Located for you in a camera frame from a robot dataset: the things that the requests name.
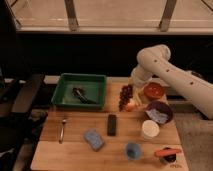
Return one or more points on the blue cup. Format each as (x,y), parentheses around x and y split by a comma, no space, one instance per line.
(133,151)

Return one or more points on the red bowl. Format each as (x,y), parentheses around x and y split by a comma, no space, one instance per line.
(153,91)

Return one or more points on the dark red grape bunch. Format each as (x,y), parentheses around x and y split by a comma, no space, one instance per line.
(125,95)

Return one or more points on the blue sponge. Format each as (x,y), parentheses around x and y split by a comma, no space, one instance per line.
(93,138)

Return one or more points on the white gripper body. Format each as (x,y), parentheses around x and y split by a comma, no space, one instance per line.
(140,78)

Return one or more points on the white cup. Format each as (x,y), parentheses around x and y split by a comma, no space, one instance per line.
(149,129)

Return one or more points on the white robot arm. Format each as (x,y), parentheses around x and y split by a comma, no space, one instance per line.
(155,61)

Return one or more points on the orange carrot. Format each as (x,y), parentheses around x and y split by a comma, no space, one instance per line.
(166,152)

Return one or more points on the blue crumpled cloth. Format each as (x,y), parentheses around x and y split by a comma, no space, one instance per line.
(157,116)

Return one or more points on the black utensil in tray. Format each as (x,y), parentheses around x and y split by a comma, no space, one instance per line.
(78,93)

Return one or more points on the yellow banana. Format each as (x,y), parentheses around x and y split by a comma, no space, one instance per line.
(136,98)

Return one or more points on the black round container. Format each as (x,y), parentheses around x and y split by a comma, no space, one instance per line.
(168,159)

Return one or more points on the green plastic tray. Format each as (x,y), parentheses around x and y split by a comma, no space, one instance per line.
(93,86)

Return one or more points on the purple bowl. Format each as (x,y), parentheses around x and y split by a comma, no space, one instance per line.
(161,107)

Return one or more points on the dark brown rectangular block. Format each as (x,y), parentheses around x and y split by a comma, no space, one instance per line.
(111,125)

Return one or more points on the orange apple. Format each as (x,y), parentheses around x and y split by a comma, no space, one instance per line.
(130,106)

